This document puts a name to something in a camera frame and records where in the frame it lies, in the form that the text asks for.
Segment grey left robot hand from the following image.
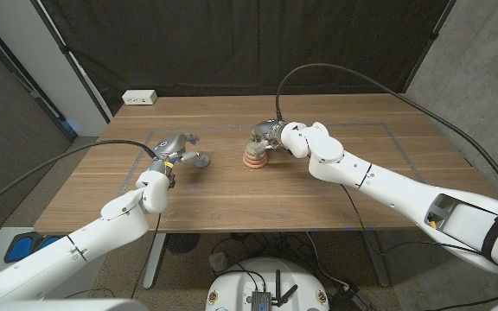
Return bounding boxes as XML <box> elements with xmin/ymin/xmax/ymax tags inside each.
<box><xmin>148</xmin><ymin>132</ymin><xmax>205</xmax><ymax>176</ymax></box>

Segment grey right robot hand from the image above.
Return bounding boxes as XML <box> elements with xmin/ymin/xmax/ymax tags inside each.
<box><xmin>248</xmin><ymin>119</ymin><xmax>287</xmax><ymax>157</ymax></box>

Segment green toy ring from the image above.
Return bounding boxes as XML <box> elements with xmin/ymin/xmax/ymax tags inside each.
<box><xmin>244</xmin><ymin>141</ymin><xmax>265</xmax><ymax>157</ymax></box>

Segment coral red toy ring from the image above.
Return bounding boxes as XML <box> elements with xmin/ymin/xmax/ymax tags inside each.
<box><xmin>243</xmin><ymin>155</ymin><xmax>269</xmax><ymax>167</ymax></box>

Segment white power strip box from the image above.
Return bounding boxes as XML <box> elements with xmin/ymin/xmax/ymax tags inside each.
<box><xmin>121</xmin><ymin>89</ymin><xmax>158</xmax><ymax>105</ymax></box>

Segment black curtain backdrop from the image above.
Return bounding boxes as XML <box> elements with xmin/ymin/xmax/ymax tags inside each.
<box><xmin>39</xmin><ymin>0</ymin><xmax>454</xmax><ymax>117</ymax></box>

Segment round black floor fan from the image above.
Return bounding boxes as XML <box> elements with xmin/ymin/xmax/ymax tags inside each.
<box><xmin>165</xmin><ymin>232</ymin><xmax>201</xmax><ymax>255</ymax></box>

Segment white table leg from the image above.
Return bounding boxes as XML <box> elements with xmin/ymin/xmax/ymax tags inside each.
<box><xmin>143</xmin><ymin>232</ymin><xmax>168</xmax><ymax>290</ymax></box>

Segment round grey floor object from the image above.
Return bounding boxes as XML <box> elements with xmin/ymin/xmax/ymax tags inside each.
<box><xmin>208</xmin><ymin>251</ymin><xmax>229</xmax><ymax>272</ymax></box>

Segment black backdrop stand pole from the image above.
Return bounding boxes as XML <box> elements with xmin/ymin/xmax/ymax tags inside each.
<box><xmin>402</xmin><ymin>0</ymin><xmax>457</xmax><ymax>93</ymax></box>
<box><xmin>29</xmin><ymin>0</ymin><xmax>114</xmax><ymax>124</ymax></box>

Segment white robot torso base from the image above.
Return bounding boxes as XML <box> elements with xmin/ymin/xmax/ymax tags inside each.
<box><xmin>205</xmin><ymin>257</ymin><xmax>331</xmax><ymax>311</ymax></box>

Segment blue foot pedal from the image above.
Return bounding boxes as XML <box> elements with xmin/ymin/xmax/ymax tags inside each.
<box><xmin>3</xmin><ymin>232</ymin><xmax>39</xmax><ymax>263</ymax></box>
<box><xmin>35</xmin><ymin>235</ymin><xmax>63</xmax><ymax>252</ymax></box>

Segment grey table leg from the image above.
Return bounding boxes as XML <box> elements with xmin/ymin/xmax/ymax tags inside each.
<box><xmin>361</xmin><ymin>231</ymin><xmax>392</xmax><ymax>289</ymax></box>

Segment grey radio module with antennas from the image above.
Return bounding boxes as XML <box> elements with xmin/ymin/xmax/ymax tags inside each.
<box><xmin>251</xmin><ymin>270</ymin><xmax>299</xmax><ymax>311</ymax></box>

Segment black power brick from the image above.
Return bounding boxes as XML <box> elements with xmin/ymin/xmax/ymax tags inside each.
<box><xmin>330</xmin><ymin>284</ymin><xmax>374</xmax><ymax>311</ymax></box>

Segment white robot chest cover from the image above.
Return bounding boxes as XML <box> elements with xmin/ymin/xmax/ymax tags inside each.
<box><xmin>0</xmin><ymin>298</ymin><xmax>147</xmax><ymax>311</ymax></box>

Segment thin black left wrist cable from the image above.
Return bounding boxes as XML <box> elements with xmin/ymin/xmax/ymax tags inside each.
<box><xmin>130</xmin><ymin>212</ymin><xmax>163</xmax><ymax>300</ymax></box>

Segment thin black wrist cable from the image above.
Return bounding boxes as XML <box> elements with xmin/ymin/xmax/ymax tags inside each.
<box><xmin>339</xmin><ymin>183</ymin><xmax>498</xmax><ymax>311</ymax></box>
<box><xmin>130</xmin><ymin>212</ymin><xmax>163</xmax><ymax>300</ymax></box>

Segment black floor cable tangle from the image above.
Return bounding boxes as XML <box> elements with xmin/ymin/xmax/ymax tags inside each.
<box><xmin>209</xmin><ymin>232</ymin><xmax>319</xmax><ymax>263</ymax></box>

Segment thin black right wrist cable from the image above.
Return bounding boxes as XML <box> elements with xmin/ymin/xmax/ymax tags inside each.
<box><xmin>339</xmin><ymin>183</ymin><xmax>498</xmax><ymax>311</ymax></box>

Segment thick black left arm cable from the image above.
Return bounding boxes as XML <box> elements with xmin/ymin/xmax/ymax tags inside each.
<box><xmin>0</xmin><ymin>139</ymin><xmax>158</xmax><ymax>216</ymax></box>

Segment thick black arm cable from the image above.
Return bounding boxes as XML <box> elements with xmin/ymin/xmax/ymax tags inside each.
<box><xmin>0</xmin><ymin>139</ymin><xmax>158</xmax><ymax>216</ymax></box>
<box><xmin>274</xmin><ymin>63</ymin><xmax>498</xmax><ymax>213</ymax></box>

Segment black metal frame bar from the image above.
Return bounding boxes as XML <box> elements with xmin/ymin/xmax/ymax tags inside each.
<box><xmin>0</xmin><ymin>16</ymin><xmax>78</xmax><ymax>142</ymax></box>

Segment light grey floor cable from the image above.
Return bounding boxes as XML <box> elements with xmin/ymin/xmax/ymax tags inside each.
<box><xmin>306</xmin><ymin>232</ymin><xmax>350</xmax><ymax>289</ymax></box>

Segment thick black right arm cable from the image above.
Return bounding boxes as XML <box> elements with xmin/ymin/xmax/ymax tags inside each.
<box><xmin>274</xmin><ymin>63</ymin><xmax>498</xmax><ymax>213</ymax></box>

